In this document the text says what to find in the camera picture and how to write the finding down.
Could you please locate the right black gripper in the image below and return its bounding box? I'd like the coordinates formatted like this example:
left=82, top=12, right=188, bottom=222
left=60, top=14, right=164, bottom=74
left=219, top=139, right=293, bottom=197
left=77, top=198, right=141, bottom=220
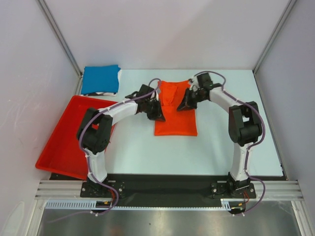
left=178, top=88, right=207, bottom=112

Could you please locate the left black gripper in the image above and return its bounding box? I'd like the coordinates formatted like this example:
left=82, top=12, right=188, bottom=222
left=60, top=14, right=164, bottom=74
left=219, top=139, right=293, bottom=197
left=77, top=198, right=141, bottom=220
left=143, top=98, right=165, bottom=122

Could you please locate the orange t shirt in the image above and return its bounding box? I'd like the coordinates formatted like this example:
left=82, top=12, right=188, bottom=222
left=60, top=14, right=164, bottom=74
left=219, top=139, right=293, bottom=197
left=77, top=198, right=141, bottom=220
left=154, top=81, right=198, bottom=136

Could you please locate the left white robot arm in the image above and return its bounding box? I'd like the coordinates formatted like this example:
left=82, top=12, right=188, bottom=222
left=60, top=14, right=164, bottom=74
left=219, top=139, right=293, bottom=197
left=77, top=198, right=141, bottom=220
left=77, top=82, right=165, bottom=197

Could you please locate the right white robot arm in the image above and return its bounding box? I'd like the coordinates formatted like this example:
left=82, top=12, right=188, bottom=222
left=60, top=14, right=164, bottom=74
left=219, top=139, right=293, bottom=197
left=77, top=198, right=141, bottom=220
left=177, top=71, right=266, bottom=197

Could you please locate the folded blue t shirt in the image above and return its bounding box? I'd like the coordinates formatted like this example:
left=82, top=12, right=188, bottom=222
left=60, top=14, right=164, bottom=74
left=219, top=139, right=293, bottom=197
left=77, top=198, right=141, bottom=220
left=81, top=65, right=121, bottom=95

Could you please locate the red plastic bin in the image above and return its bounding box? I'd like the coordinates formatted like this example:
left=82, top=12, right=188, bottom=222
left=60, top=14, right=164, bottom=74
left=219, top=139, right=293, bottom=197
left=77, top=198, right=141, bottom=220
left=35, top=95, right=115, bottom=180

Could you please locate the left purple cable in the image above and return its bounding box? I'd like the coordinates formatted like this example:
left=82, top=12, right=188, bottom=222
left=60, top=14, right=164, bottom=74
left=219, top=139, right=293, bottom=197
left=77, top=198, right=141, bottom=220
left=45, top=78, right=162, bottom=223

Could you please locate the purple cable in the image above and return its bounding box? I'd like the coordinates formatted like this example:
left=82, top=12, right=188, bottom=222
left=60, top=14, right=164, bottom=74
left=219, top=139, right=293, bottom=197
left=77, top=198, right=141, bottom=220
left=45, top=78, right=162, bottom=223
left=193, top=70, right=266, bottom=218

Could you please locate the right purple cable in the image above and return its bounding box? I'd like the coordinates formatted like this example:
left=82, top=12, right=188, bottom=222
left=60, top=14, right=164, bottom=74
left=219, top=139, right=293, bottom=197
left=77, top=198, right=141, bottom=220
left=193, top=70, right=266, bottom=218

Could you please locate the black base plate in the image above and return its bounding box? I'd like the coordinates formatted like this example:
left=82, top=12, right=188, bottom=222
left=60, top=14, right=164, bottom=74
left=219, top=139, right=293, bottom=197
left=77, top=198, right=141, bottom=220
left=80, top=173, right=256, bottom=207

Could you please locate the white slotted cable duct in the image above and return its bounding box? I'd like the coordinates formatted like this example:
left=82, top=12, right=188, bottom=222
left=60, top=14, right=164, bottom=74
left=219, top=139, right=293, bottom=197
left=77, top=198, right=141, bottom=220
left=45, top=199, right=245, bottom=211

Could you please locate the aluminium frame rail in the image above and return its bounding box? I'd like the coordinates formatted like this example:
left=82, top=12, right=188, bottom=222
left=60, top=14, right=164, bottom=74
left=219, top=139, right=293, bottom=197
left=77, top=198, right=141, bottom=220
left=35, top=180, right=304, bottom=201

